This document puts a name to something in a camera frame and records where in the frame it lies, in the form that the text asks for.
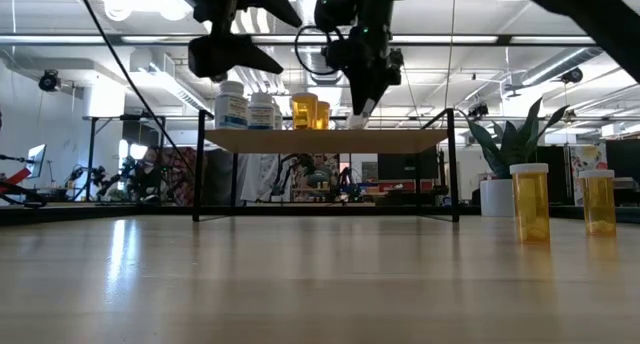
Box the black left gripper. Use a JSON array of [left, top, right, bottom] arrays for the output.
[[162, 0, 304, 81]]

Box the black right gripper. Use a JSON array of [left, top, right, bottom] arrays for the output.
[[348, 33, 392, 116]]

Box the clear bottle white cap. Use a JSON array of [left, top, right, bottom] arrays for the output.
[[348, 97, 377, 131]]

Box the amber pill bottle white cap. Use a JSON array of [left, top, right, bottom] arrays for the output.
[[291, 92, 320, 131], [314, 100, 332, 131]]

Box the white bottle blue label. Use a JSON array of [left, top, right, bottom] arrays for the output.
[[248, 92, 276, 131], [214, 80, 250, 131]]

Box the tall amber pill bottle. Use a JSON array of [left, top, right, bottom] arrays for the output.
[[578, 169, 618, 237], [509, 162, 552, 245]]

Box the floral patterned cloth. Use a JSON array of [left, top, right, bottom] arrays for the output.
[[292, 153, 341, 201]]

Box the white hanging cloth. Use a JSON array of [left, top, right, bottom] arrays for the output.
[[238, 153, 284, 204]]

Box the green plant in white pot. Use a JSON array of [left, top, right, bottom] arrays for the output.
[[462, 96, 571, 218]]

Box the person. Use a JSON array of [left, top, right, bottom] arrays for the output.
[[144, 146, 197, 206]]

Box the floral patterned panel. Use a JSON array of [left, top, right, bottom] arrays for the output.
[[569, 142, 609, 208]]

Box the computer monitor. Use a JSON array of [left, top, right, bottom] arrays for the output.
[[25, 143, 48, 180]]

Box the wooden shelf black metal frame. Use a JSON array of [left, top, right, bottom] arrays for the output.
[[191, 107, 461, 224]]

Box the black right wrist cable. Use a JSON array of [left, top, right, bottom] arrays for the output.
[[294, 25, 346, 78]]

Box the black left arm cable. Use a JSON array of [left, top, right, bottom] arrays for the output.
[[73, 0, 196, 180]]

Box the black rig frame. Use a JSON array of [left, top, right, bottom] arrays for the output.
[[0, 32, 640, 226]]

